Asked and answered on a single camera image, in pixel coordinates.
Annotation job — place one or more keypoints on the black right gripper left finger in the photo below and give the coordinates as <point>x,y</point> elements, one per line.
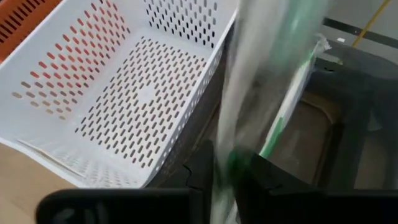
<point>202,174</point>

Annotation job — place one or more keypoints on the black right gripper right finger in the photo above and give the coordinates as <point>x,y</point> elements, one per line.
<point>273,199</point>

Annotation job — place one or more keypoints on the white slotted basket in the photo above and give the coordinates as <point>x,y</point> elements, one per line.
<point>146,95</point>

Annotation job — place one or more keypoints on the orange slotted basket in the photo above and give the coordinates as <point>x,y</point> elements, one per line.
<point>37,15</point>

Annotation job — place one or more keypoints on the gray translucent basket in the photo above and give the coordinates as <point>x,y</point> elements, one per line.
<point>342,93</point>

